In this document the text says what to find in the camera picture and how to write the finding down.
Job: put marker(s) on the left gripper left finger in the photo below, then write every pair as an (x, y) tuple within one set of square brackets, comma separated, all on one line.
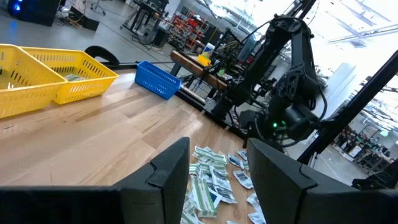
[(149, 193)]

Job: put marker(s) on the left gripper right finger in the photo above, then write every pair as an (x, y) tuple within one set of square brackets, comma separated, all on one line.
[(295, 193)]

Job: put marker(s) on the white alcohol wipe packet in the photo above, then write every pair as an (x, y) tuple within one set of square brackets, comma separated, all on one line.
[(190, 211), (226, 196), (257, 217), (220, 179), (243, 179), (235, 160)]

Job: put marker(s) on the blue plastic basket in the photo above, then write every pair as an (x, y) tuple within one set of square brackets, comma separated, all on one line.
[(155, 82)]

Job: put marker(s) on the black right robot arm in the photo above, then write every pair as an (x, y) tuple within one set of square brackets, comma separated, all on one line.
[(273, 46)]

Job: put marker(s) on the wooden workbench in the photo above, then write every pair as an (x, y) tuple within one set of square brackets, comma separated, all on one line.
[(186, 63)]

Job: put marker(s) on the yellow plastic basket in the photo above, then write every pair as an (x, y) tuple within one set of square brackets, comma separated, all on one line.
[(87, 87), (31, 93)]

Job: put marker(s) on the red parts shelf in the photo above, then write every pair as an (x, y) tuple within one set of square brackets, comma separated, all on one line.
[(189, 26)]

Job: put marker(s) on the black computer tower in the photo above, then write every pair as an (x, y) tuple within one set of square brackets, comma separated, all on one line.
[(34, 12)]

